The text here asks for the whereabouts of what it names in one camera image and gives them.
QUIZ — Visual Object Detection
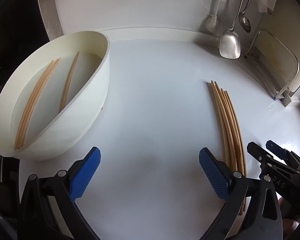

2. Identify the steel ladle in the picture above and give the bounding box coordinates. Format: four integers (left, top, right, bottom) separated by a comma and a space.
238, 0, 251, 33

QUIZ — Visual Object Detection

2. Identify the person's right hand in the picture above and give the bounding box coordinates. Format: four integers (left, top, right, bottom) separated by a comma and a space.
282, 219, 299, 235

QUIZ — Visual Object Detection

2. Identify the metal rack stand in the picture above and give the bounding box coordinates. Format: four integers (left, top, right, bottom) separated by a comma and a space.
244, 28, 300, 107

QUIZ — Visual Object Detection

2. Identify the round white basin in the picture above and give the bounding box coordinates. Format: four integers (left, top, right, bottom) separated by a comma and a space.
0, 31, 110, 160

